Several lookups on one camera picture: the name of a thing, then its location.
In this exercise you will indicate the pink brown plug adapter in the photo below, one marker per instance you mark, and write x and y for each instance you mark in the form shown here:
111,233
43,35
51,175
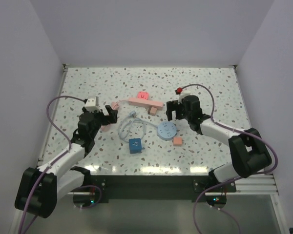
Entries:
152,111

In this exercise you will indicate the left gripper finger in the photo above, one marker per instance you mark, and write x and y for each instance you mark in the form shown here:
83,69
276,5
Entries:
111,111
107,120

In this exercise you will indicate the blue cube socket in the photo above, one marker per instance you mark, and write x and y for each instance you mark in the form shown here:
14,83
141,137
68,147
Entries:
135,146

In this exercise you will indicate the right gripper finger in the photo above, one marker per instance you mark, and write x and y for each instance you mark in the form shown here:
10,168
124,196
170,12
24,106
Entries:
169,112
173,104

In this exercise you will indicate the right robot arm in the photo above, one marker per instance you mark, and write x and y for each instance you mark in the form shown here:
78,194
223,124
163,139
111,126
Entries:
248,152

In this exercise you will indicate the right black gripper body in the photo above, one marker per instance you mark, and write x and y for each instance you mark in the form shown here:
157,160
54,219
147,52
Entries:
181,113

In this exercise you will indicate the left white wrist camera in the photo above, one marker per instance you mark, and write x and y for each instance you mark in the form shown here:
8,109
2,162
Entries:
92,104

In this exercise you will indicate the orange pink plug adapter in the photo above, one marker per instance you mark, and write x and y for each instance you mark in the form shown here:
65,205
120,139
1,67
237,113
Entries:
177,141

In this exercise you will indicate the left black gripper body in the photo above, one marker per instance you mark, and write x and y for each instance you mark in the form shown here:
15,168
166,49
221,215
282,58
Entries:
98,116

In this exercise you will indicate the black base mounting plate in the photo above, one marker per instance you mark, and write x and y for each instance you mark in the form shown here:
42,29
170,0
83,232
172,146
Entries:
150,187

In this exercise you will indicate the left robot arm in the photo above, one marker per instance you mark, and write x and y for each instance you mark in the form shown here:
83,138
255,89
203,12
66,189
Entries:
40,188

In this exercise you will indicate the pink power strip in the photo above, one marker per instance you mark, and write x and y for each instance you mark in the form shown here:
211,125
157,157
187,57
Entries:
141,100

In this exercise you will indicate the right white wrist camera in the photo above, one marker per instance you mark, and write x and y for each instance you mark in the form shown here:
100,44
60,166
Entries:
182,94

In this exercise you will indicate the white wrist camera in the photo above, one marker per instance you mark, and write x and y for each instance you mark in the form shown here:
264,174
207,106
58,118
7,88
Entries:
182,94
92,104

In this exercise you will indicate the aluminium front rail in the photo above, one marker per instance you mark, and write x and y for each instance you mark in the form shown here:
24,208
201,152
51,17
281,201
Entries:
257,185

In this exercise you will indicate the blue round socket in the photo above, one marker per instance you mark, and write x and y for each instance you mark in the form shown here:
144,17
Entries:
166,130

